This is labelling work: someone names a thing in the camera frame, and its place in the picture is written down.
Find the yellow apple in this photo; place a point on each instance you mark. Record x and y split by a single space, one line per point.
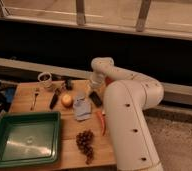
66 100

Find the silver fork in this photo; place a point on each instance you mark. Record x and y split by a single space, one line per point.
36 93

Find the bunch of dark grapes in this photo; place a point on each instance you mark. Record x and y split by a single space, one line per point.
83 141

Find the wooden cutting board table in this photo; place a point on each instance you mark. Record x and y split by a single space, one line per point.
70 158

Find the white cup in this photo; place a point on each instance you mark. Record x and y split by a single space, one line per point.
45 80

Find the small black clip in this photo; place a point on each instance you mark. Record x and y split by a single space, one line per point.
68 84

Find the red chili pepper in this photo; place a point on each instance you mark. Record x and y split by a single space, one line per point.
102 121

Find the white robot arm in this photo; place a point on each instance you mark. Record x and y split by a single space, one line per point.
124 101

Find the green plastic tray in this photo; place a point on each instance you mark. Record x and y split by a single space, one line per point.
29 139

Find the black handled knife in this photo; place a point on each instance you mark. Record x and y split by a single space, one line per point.
54 98

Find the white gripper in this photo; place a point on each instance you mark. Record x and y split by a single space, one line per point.
96 80

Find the light blue cloth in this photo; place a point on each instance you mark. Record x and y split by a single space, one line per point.
82 107

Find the red bowl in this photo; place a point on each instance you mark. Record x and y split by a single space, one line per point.
108 81

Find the black eraser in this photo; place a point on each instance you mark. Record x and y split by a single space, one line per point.
95 98

